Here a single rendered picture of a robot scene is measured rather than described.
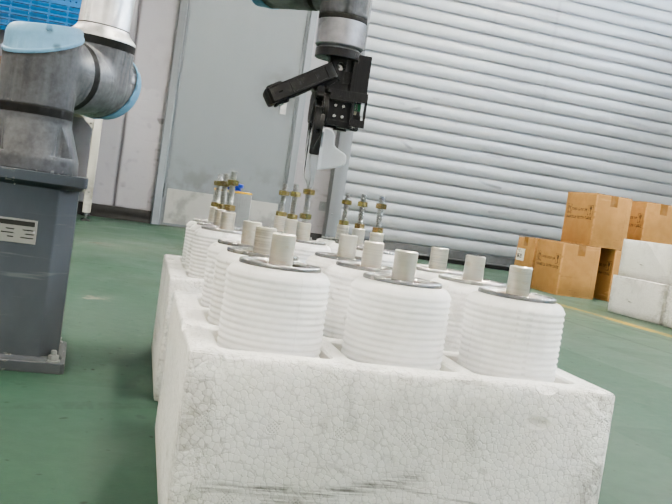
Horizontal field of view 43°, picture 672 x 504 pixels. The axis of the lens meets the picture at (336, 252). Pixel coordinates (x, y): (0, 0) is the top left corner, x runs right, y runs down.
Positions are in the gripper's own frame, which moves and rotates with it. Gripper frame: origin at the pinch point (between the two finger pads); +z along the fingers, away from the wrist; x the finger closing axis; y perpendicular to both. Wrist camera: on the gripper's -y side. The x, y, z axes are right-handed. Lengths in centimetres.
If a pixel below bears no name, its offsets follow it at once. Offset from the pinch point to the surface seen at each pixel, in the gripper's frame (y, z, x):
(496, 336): 14, 13, -56
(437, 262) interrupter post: 14.7, 8.6, -29.7
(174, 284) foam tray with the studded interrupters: -17.3, 17.9, -9.3
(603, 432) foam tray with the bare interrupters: 25, 21, -59
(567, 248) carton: 181, 8, 326
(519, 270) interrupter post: 17, 7, -53
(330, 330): 0.6, 16.5, -44.4
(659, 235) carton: 240, -7, 337
